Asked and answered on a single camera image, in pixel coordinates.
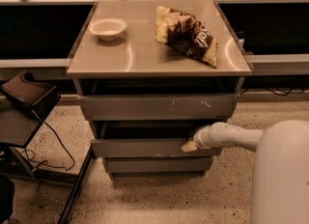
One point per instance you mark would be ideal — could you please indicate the white bowl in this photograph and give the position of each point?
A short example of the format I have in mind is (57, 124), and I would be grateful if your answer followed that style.
(107, 29)

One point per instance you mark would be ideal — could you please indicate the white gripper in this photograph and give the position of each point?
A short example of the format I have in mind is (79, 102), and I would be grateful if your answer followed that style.
(201, 138)

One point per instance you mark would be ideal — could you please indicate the black device on stand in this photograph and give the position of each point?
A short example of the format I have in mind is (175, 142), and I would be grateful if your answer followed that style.
(32, 98)

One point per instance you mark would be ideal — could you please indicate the counter rail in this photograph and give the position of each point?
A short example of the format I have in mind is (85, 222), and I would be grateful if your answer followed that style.
(34, 63)
(277, 58)

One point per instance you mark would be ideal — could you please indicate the grey drawer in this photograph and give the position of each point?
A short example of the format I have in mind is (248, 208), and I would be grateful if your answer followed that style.
(157, 165)
(157, 107)
(146, 139)

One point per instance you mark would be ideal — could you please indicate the grey top drawer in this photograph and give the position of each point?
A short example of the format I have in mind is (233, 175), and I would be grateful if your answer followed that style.
(157, 107)

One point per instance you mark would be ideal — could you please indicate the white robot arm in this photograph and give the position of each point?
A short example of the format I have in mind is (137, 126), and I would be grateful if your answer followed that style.
(280, 181)

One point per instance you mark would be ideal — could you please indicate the black rolling stand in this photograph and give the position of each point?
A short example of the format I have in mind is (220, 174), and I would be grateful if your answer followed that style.
(17, 132)

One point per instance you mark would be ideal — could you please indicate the right counter rail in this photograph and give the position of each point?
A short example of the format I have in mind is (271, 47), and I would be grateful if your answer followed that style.
(277, 58)

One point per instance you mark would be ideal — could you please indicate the brown yellow chip bag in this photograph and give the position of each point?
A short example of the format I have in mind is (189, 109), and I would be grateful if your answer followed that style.
(185, 34)

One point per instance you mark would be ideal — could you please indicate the left counter rail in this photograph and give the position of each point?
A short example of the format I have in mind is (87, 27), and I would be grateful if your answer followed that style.
(34, 63)

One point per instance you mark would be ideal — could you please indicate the grey metal drawer cabinet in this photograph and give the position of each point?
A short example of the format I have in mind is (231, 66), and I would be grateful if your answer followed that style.
(135, 64)

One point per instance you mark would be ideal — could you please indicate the grey bottom drawer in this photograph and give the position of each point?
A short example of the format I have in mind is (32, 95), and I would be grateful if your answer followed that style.
(157, 165)

